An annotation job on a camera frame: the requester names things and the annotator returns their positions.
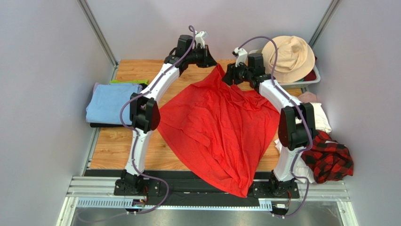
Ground folded black garment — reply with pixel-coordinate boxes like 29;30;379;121
90;82;149;129

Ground red black plaid shirt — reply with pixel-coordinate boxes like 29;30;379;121
301;130;354;184

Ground aluminium frame rail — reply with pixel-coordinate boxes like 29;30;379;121
57;169;358;226

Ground dark red garment in basket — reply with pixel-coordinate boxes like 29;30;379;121
302;68;318;82

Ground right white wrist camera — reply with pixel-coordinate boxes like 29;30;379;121
233;48;248;67

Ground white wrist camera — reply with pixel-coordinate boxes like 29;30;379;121
195;31;209;48
233;48;248;67

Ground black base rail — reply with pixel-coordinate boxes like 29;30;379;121
84;169;301;208

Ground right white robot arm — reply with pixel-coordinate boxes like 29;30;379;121
222;49;316;197

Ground red t-shirt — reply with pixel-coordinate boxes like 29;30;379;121
158;65;280;198

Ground folded light blue shirt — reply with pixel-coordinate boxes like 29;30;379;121
86;82;143;125

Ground beige bucket hat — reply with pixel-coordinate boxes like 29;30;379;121
261;36;315;83

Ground white crumpled shirt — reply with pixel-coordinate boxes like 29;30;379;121
293;103;332;183

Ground pink garment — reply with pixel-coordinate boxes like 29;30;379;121
297;91;318;103

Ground folded lime green shorts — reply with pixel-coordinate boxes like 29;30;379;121
110;80;149;85

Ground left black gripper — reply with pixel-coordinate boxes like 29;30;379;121
186;45;217;69

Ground white perforated plastic basket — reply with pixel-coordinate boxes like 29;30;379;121
256;66;321;89

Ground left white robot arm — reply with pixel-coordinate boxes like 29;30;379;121
114;31;217;196

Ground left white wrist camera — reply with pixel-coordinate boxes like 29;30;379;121
195;31;209;48

